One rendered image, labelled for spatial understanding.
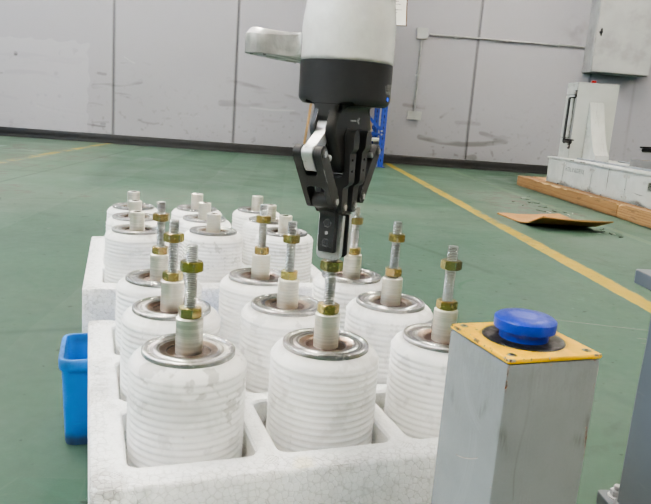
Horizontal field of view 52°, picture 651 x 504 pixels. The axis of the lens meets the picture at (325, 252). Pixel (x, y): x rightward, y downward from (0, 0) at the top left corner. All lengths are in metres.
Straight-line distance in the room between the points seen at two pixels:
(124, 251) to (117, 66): 6.16
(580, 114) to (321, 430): 4.70
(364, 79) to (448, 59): 6.62
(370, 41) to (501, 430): 0.29
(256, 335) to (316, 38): 0.30
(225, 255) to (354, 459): 0.56
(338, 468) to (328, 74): 0.31
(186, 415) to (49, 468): 0.41
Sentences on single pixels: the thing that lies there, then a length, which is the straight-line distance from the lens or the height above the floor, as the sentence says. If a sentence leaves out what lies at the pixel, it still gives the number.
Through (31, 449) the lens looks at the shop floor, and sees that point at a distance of 0.98.
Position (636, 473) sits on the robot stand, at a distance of 0.88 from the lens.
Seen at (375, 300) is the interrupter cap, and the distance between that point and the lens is 0.75.
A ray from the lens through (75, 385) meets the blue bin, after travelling 0.94.
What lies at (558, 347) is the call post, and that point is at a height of 0.32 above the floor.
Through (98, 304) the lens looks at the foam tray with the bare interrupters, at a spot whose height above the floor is 0.15.
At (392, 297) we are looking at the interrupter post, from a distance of 0.73.
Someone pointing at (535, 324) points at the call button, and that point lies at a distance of 0.45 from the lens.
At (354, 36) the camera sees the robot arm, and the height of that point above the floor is 0.51.
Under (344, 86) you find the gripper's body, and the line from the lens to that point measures 0.52.
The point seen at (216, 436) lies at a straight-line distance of 0.55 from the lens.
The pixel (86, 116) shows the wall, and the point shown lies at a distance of 7.24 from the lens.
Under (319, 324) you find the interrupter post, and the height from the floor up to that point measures 0.27.
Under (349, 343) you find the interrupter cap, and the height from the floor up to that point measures 0.25.
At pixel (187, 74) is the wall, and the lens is 7.03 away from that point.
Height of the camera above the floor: 0.45
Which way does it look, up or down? 12 degrees down
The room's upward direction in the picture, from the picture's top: 4 degrees clockwise
